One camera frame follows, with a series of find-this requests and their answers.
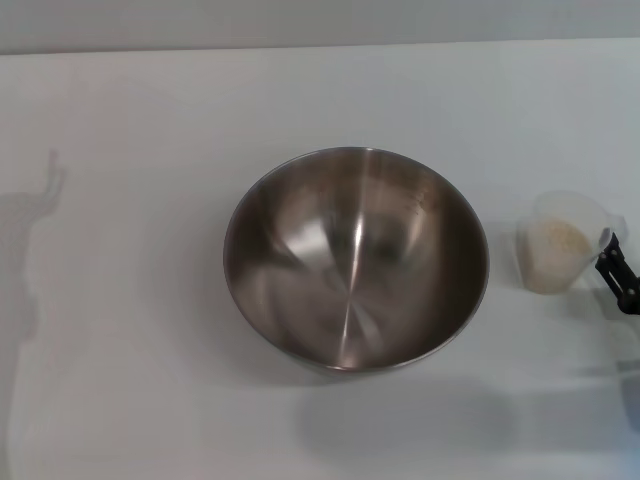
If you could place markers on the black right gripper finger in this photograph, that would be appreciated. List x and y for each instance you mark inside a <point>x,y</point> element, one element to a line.
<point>613,247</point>
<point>622,295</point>

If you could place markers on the white uncooked rice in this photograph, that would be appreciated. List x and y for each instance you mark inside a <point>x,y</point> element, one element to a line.
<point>557,245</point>

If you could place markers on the clear plastic measuring cup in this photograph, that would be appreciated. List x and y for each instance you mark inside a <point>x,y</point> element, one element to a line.
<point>532,270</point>

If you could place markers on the stainless steel mixing bowl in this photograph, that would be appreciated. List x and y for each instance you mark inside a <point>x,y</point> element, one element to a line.
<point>355,270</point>

